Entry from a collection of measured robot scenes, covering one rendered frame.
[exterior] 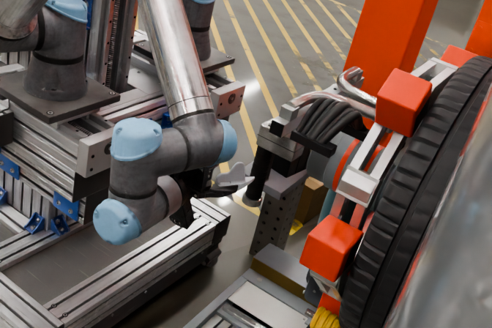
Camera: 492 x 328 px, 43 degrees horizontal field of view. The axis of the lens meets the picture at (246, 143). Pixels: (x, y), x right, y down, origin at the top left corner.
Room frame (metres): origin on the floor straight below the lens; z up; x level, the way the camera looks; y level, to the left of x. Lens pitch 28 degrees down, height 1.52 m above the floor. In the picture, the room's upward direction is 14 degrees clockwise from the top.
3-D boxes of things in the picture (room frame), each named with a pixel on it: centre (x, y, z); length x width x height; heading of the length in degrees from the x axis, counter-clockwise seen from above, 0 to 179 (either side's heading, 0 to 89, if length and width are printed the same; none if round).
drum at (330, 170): (1.25, -0.26, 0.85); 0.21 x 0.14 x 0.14; 64
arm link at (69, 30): (1.34, 0.49, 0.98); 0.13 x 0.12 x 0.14; 135
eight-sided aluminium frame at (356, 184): (1.21, -0.33, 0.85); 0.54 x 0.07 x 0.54; 154
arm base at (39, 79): (1.34, 0.48, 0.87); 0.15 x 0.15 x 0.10
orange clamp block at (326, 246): (0.93, -0.20, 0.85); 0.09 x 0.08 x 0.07; 154
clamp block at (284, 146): (1.15, -0.07, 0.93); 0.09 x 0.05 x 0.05; 64
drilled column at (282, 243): (1.97, -0.18, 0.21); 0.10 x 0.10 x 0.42; 64
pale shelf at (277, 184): (1.94, -0.17, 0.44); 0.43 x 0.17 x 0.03; 154
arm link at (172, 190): (0.89, 0.13, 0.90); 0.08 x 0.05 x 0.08; 67
